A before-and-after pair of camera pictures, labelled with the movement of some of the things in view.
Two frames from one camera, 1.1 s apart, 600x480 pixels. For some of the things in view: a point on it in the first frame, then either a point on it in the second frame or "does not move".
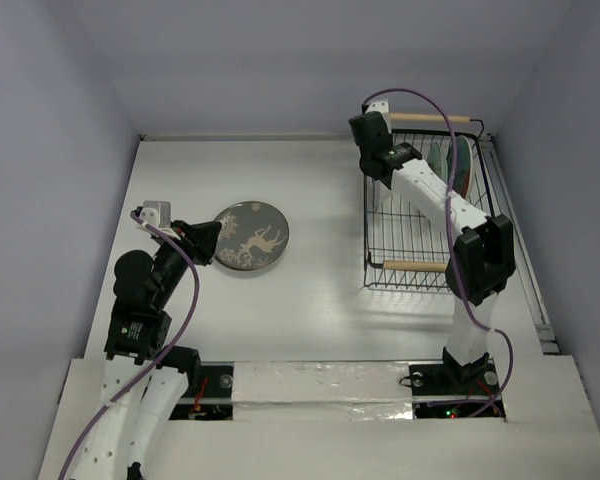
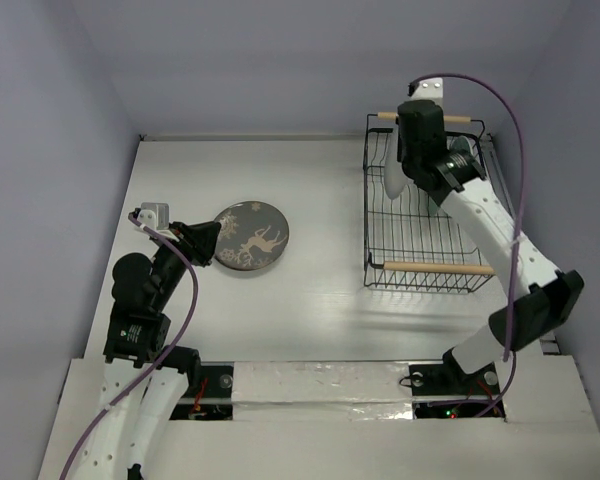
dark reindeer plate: x=253 y=235 does not move
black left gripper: x=199 y=237 does not move
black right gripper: x=362 y=126 to x=411 y=167
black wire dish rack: x=405 y=249 does not move
